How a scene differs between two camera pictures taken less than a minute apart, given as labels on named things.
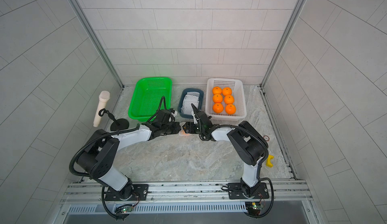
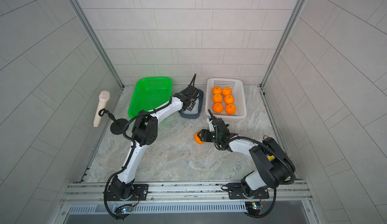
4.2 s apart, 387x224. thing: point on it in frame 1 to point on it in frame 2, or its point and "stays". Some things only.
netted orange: (217, 98) stays
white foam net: (187, 108) stays
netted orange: (182, 132) to (197, 139)
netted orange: (231, 109) stays
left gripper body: (170, 128) to (191, 105)
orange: (216, 90) stays
